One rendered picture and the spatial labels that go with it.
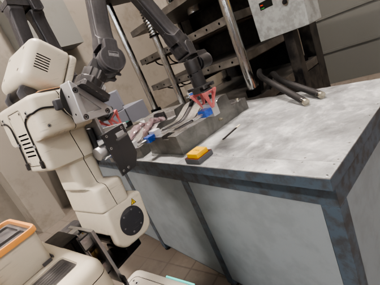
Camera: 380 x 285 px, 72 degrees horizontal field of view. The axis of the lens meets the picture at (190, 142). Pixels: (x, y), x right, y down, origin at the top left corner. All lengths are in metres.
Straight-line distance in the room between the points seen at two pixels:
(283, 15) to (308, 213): 1.11
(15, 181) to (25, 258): 2.66
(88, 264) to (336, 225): 0.66
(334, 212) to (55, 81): 0.88
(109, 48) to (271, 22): 1.06
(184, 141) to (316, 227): 0.59
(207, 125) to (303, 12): 0.78
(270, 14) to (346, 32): 2.69
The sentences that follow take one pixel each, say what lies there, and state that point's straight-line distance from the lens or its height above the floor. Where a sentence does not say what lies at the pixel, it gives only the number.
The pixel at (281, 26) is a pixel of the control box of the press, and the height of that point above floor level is 1.11.
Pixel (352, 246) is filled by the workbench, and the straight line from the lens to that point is 0.90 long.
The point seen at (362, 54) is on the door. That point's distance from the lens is 4.33.
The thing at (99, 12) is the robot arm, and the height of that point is 1.38.
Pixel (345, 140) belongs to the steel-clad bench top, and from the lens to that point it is 0.84.
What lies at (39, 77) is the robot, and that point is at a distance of 0.90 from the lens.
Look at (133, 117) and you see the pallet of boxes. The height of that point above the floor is 0.72.
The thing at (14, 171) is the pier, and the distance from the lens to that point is 3.48.
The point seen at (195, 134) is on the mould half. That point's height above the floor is 0.85.
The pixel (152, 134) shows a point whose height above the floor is 0.90.
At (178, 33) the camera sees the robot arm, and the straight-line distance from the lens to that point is 1.05.
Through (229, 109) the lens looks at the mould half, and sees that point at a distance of 1.33.
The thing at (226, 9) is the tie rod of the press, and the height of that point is 1.31.
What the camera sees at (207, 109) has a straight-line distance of 1.06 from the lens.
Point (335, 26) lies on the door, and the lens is 4.28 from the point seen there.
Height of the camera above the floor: 1.17
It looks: 17 degrees down
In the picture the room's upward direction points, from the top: 23 degrees counter-clockwise
